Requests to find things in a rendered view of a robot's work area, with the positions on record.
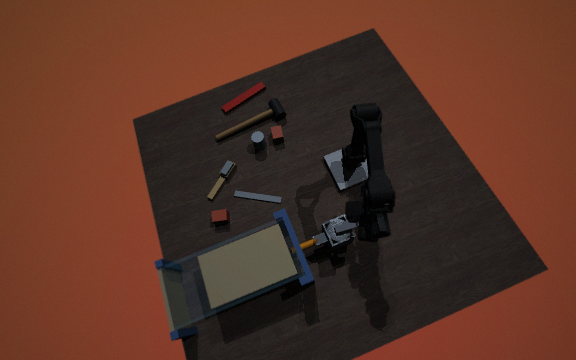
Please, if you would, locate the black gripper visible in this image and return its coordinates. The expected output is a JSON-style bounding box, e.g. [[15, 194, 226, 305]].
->
[[358, 185, 379, 243]]

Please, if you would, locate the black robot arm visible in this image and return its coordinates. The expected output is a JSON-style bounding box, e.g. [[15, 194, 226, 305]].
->
[[341, 103, 395, 238]]

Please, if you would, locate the grey cylinder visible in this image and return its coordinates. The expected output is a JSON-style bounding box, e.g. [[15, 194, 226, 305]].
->
[[251, 131, 266, 150]]

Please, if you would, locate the black mallet with wooden handle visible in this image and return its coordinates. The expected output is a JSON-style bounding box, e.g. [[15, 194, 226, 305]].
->
[[215, 98, 286, 141]]

